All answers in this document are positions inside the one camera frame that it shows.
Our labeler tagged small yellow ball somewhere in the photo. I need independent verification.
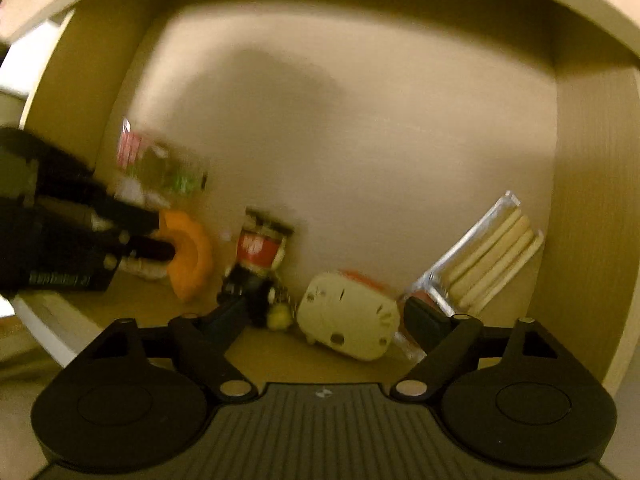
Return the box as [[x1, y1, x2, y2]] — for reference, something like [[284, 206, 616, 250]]
[[265, 306, 293, 331]]

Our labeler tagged clear printed plastic wrapper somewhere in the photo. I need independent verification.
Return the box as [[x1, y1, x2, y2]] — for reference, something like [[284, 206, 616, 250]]
[[112, 117, 208, 201]]

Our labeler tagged red bodied figurine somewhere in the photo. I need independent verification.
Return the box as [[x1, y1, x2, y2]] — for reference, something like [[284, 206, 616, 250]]
[[235, 207, 296, 281]]

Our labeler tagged orange capsule half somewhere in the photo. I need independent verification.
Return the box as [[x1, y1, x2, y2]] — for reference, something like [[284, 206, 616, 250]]
[[157, 210, 213, 303]]

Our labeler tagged biscuit stick pack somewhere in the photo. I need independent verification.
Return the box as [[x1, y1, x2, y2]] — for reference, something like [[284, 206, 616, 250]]
[[405, 191, 545, 311]]

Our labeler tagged small black toy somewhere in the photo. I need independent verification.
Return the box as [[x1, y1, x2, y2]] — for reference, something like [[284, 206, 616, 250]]
[[217, 265, 291, 331]]

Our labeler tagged cream yellow toy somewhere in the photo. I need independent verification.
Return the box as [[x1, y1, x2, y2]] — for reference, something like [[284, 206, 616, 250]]
[[296, 271, 402, 362]]

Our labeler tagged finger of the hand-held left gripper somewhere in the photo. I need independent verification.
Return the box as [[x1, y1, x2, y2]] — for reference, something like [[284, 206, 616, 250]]
[[75, 180, 161, 233], [102, 232, 173, 262]]

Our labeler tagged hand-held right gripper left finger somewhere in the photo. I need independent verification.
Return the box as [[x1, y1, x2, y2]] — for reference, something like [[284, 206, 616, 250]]
[[80, 296, 255, 402]]

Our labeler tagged white drawer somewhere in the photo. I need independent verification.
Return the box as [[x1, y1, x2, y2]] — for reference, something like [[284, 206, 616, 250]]
[[0, 0, 640, 396]]

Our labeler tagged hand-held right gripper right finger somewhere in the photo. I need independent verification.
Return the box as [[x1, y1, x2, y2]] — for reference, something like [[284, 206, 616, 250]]
[[391, 296, 573, 402]]

